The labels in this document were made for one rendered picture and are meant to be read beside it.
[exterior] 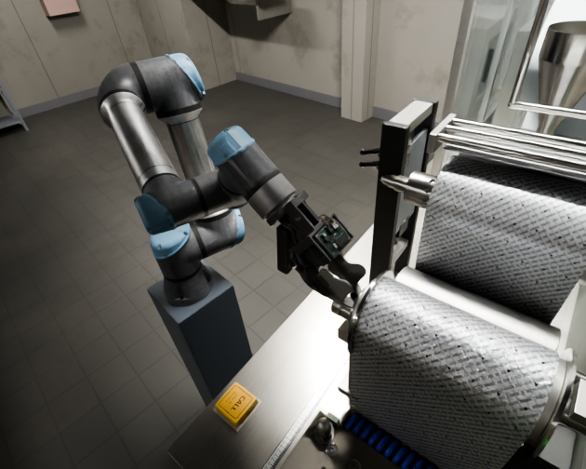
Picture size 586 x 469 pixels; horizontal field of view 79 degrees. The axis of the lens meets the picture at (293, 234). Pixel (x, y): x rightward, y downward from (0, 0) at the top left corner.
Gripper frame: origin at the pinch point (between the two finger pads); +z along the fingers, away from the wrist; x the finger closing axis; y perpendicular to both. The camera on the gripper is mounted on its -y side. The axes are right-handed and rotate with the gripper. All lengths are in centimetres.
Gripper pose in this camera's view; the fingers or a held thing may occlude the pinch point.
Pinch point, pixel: (352, 300)
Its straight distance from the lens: 64.2
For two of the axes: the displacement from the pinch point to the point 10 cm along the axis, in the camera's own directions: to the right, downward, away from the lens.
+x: 6.1, -5.4, 5.8
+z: 6.5, 7.6, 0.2
